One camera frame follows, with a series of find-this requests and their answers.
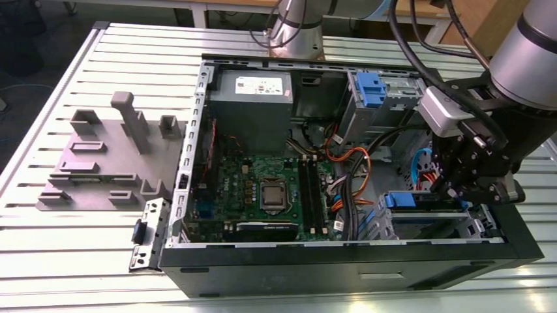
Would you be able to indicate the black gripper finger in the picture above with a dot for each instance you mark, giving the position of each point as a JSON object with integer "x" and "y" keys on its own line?
{"x": 492, "y": 192}
{"x": 448, "y": 156}

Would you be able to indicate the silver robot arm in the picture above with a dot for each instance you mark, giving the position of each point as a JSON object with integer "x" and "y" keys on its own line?
{"x": 531, "y": 58}

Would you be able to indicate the metal drive cage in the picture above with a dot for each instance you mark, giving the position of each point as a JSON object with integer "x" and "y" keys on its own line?
{"x": 361, "y": 122}

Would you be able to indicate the blue drive latch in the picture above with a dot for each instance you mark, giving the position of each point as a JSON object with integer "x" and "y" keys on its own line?
{"x": 371, "y": 91}

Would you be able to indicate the black RAM slot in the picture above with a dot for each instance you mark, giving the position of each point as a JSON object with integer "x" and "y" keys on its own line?
{"x": 306, "y": 192}
{"x": 320, "y": 195}

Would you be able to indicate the wooden cabinet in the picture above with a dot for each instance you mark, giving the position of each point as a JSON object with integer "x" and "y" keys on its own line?
{"x": 500, "y": 19}

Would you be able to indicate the silver CPU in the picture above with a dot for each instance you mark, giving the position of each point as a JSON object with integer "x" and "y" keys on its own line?
{"x": 274, "y": 195}

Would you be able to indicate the CPU socket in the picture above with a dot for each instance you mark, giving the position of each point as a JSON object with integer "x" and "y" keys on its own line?
{"x": 276, "y": 211}

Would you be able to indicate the grey power supply unit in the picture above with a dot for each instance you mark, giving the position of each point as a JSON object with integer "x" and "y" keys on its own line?
{"x": 248, "y": 127}

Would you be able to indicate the black graphics card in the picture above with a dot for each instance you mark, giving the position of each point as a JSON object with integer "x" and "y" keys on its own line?
{"x": 265, "y": 229}

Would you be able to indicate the black PC case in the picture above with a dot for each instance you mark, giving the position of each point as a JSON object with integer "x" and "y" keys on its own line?
{"x": 305, "y": 270}

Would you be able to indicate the green motherboard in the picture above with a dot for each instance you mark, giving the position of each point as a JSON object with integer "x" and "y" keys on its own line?
{"x": 237, "y": 169}

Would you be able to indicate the black lock knob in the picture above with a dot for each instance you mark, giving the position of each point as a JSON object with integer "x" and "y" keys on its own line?
{"x": 139, "y": 231}

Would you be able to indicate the grey parts rack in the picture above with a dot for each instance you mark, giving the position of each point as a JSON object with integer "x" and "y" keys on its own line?
{"x": 109, "y": 156}

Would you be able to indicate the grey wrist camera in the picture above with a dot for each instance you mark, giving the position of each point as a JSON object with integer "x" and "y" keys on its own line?
{"x": 444, "y": 111}

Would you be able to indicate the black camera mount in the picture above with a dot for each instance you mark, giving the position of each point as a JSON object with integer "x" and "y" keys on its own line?
{"x": 471, "y": 88}

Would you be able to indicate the wooden desk white frame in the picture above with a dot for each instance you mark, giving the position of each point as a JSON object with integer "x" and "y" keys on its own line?
{"x": 435, "y": 19}

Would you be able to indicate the metal case bracket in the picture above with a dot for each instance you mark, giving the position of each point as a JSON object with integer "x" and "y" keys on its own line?
{"x": 153, "y": 208}

